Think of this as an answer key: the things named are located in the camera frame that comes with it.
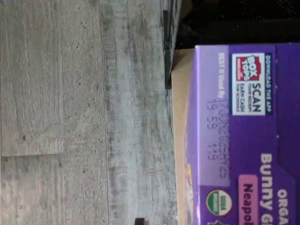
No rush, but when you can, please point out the black metal shelf rack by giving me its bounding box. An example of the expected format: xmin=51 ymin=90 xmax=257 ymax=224
xmin=161 ymin=0 xmax=300 ymax=90

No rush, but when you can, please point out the purple box pink patch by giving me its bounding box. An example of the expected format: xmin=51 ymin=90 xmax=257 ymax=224
xmin=185 ymin=42 xmax=300 ymax=225

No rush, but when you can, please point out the brown shelf board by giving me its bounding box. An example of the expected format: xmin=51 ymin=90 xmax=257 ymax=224
xmin=171 ymin=48 xmax=196 ymax=225

